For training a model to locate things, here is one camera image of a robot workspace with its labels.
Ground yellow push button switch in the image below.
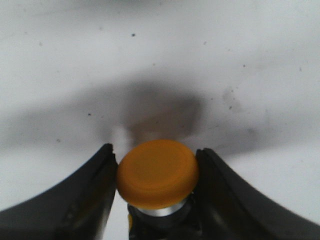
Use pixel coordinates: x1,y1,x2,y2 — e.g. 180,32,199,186
116,139,202,240

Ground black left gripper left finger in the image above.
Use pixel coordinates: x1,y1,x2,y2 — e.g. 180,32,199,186
0,143,118,240

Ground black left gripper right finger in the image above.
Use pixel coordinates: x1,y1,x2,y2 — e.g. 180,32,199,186
194,148,320,240

